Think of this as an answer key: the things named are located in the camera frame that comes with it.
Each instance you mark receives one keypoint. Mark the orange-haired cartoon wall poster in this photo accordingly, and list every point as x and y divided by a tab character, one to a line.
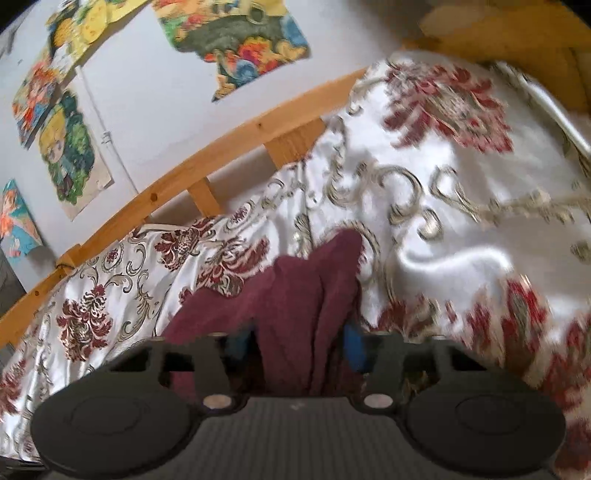
34	97

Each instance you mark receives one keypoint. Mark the blond cartoon figure wall poster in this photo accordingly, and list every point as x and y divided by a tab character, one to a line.
69	152

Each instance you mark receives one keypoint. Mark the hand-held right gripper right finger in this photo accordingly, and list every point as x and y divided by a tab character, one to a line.
356	347

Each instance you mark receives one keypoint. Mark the large colourful torn wall poster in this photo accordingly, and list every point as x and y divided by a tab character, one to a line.
231	37

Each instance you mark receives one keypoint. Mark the maroon towel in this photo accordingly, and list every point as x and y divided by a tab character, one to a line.
300	300

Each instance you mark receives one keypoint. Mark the floral white satin bedspread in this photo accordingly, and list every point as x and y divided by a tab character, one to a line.
438	207

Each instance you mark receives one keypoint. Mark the yellow cartoon wall poster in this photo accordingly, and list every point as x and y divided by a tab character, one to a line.
87	23

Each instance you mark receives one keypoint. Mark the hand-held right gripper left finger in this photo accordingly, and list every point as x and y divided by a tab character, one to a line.
238	345

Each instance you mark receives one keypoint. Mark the orange and blue wall poster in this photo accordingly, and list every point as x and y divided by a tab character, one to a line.
16	221

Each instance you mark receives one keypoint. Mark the dark grey screen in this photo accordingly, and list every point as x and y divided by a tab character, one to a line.
10	286

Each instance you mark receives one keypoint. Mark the light wooden boards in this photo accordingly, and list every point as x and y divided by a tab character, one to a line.
485	27

